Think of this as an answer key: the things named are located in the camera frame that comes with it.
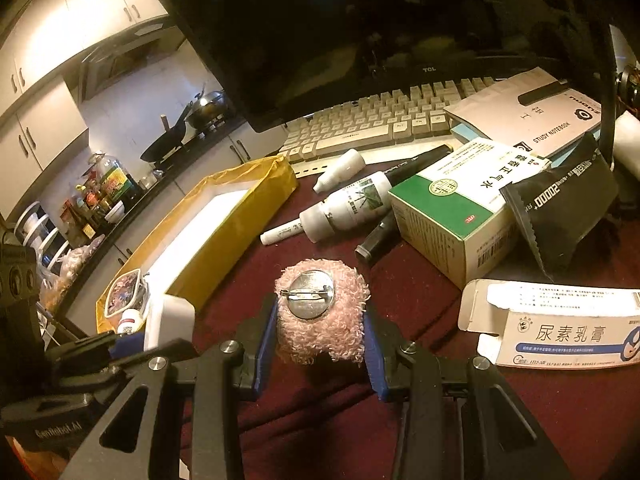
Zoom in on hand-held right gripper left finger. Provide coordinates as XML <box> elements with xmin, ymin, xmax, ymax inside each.
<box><xmin>60</xmin><ymin>292</ymin><xmax>281</xmax><ymax>480</ymax></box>

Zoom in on steel cooking pot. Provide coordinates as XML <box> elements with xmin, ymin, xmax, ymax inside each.
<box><xmin>186</xmin><ymin>87</ymin><xmax>227</xmax><ymax>129</ymax></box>

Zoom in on upper kitchen cabinets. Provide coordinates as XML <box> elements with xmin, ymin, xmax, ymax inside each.
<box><xmin>0</xmin><ymin>0</ymin><xmax>171</xmax><ymax>201</ymax></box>

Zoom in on small white dropper bottle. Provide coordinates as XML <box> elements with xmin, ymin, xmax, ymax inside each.
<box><xmin>313</xmin><ymin>149</ymin><xmax>365</xmax><ymax>194</ymax></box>

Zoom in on blue notebook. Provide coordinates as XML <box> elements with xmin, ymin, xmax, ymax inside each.
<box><xmin>450</xmin><ymin>125</ymin><xmax>490</xmax><ymax>145</ymax></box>

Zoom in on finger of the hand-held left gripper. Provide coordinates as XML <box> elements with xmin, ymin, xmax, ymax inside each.
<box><xmin>45</xmin><ymin>332</ymin><xmax>148</xmax><ymax>378</ymax></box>

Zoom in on large glass jar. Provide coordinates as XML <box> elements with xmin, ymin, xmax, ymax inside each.
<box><xmin>90</xmin><ymin>152</ymin><xmax>137</xmax><ymax>202</ymax></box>

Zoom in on white spray bottle green label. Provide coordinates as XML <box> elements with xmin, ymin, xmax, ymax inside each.
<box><xmin>298</xmin><ymin>171</ymin><xmax>394</xmax><ymax>244</ymax></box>

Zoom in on beige keyboard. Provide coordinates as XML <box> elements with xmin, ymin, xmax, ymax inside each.
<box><xmin>277</xmin><ymin>76</ymin><xmax>497</xmax><ymax>166</ymax></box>

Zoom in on white ointment carton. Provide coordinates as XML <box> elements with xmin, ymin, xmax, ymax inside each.
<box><xmin>457</xmin><ymin>278</ymin><xmax>640</xmax><ymax>379</ymax></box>

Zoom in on black wok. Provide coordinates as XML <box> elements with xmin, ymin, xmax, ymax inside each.
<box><xmin>140</xmin><ymin>115</ymin><xmax>189</xmax><ymax>164</ymax></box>

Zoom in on short black marker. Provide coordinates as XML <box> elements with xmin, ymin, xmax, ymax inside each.
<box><xmin>355</xmin><ymin>210</ymin><xmax>401</xmax><ymax>267</ymax></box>

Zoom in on black stapler-like tool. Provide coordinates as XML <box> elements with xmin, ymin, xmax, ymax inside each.
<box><xmin>500</xmin><ymin>132</ymin><xmax>621</xmax><ymax>284</ymax></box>

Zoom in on green white medicine box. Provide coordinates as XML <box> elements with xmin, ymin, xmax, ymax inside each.
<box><xmin>387</xmin><ymin>137</ymin><xmax>552</xmax><ymax>291</ymax></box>

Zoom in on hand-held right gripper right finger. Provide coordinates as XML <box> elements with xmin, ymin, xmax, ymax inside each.
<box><xmin>362</xmin><ymin>310</ymin><xmax>573</xmax><ymax>480</ymax></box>

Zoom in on small white box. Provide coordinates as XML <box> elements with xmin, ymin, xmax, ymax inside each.
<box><xmin>144</xmin><ymin>294</ymin><xmax>197</xmax><ymax>352</ymax></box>

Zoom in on white dish rack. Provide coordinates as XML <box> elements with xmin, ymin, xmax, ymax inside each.
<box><xmin>14</xmin><ymin>200</ymin><xmax>72</xmax><ymax>267</ymax></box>

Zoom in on yellow cardboard box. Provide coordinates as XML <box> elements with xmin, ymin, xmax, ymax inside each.
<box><xmin>96</xmin><ymin>155</ymin><xmax>300</xmax><ymax>335</ymax></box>

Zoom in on clear packet with cartoon figures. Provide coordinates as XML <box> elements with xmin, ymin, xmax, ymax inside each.
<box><xmin>102</xmin><ymin>268</ymin><xmax>151</xmax><ymax>319</ymax></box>

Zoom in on pink fuzzy pin badge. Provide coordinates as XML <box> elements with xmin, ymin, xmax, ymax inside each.
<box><xmin>274</xmin><ymin>258</ymin><xmax>372</xmax><ymax>367</ymax></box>

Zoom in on small white red bottle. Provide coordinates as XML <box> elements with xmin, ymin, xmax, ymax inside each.
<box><xmin>118</xmin><ymin>309</ymin><xmax>147</xmax><ymax>334</ymax></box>

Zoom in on black marker pen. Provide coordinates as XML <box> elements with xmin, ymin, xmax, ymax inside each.
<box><xmin>386</xmin><ymin>144</ymin><xmax>454</xmax><ymax>186</ymax></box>

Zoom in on range hood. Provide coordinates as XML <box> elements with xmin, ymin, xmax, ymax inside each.
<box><xmin>62</xmin><ymin>24</ymin><xmax>187</xmax><ymax>102</ymax></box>

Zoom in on black computer monitor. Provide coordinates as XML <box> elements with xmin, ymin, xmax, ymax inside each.
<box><xmin>152</xmin><ymin>0</ymin><xmax>617</xmax><ymax>134</ymax></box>

